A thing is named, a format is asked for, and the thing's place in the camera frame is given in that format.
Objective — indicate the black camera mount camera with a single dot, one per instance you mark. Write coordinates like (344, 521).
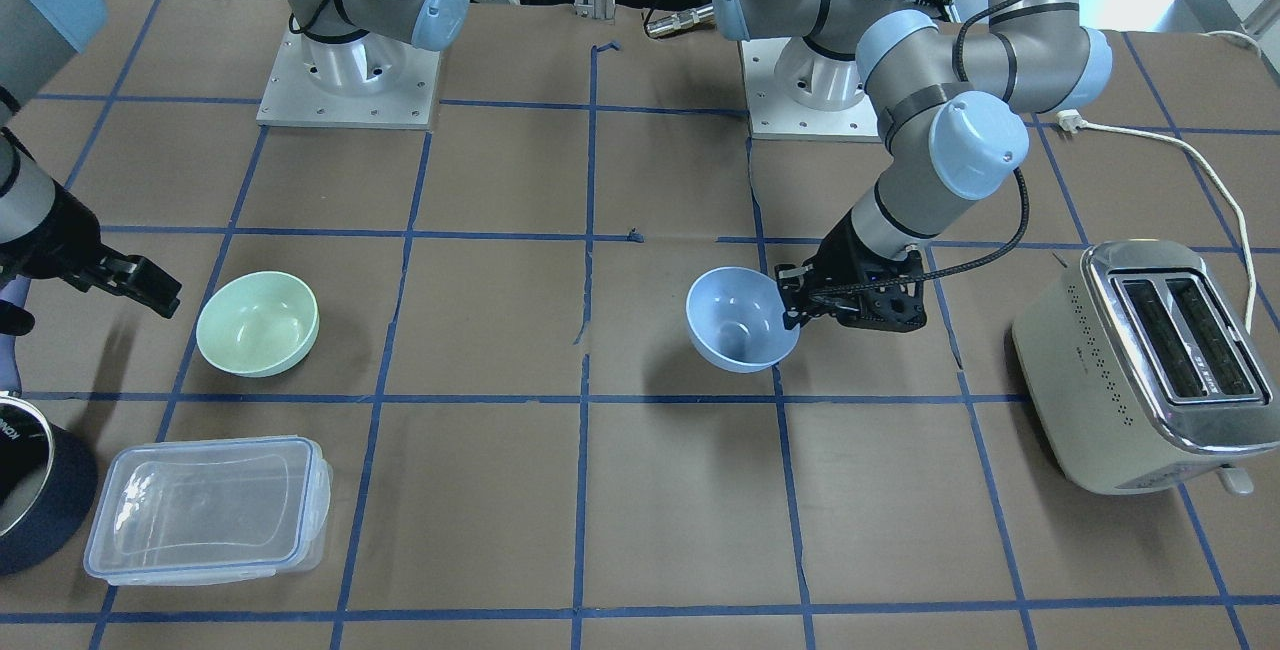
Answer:
(879, 295)

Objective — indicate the green bowl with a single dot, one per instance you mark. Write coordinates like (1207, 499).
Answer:
(258, 325)

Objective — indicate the cream two-slot toaster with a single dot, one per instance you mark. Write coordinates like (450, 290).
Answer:
(1142, 373)

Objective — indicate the metal cable connector plug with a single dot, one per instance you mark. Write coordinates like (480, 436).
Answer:
(680, 22)

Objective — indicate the blue bowl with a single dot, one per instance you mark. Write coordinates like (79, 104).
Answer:
(735, 318)

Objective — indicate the metal base plate camera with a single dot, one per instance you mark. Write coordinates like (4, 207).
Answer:
(795, 93)
(368, 83)

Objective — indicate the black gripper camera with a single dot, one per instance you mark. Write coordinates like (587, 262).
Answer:
(847, 248)
(52, 233)

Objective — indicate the clear plastic food container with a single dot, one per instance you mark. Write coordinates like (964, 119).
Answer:
(197, 513)

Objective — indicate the dark blue saucepan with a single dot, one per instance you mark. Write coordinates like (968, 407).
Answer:
(49, 476)

